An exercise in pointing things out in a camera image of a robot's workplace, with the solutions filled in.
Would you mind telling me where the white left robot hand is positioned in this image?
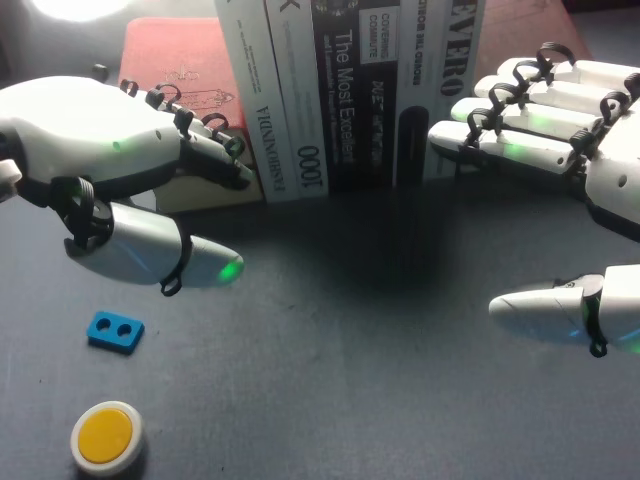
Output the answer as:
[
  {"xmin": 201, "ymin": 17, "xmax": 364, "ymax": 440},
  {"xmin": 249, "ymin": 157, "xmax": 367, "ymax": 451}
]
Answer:
[{"xmin": 0, "ymin": 74, "xmax": 259, "ymax": 297}]

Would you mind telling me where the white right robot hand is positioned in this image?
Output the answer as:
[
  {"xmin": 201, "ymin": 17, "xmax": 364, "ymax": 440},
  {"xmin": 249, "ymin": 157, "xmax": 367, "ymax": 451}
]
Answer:
[{"xmin": 427, "ymin": 42, "xmax": 640, "ymax": 359}]

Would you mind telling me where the dark red box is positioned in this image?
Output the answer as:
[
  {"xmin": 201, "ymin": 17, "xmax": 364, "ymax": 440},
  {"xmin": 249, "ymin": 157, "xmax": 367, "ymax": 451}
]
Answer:
[{"xmin": 474, "ymin": 0, "xmax": 594, "ymax": 76}]

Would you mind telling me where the red book with gold print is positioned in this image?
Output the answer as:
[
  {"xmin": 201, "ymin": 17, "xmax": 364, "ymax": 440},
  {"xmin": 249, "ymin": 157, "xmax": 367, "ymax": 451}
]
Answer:
[{"xmin": 117, "ymin": 17, "xmax": 266, "ymax": 216}]

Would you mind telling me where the white EVERO book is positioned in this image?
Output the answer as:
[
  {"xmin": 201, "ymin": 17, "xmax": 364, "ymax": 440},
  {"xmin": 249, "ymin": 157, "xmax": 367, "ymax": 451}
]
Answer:
[{"xmin": 432, "ymin": 0, "xmax": 489, "ymax": 181}]

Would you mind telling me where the white FASHIONINDIA book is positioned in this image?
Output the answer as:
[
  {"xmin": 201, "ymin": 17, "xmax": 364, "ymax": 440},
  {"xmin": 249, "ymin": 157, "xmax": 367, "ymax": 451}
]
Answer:
[{"xmin": 213, "ymin": 0, "xmax": 303, "ymax": 204}]

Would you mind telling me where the black The Most Excellent book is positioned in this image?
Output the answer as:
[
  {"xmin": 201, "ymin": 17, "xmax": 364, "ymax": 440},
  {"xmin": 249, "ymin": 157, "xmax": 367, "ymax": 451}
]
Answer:
[{"xmin": 310, "ymin": 0, "xmax": 401, "ymax": 194}]

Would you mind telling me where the white box with black trim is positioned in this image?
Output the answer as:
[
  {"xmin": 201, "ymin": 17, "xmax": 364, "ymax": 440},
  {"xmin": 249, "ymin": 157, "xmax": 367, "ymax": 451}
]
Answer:
[{"xmin": 263, "ymin": 0, "xmax": 331, "ymax": 200}]

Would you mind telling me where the blue block with two holes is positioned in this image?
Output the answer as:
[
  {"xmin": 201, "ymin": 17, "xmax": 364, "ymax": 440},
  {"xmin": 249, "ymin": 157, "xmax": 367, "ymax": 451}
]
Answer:
[{"xmin": 87, "ymin": 310, "xmax": 146, "ymax": 356}]

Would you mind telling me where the yellow button with white rim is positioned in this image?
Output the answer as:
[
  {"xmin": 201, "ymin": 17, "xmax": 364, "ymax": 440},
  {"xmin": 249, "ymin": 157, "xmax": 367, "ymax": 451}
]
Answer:
[{"xmin": 69, "ymin": 400, "xmax": 146, "ymax": 476}]

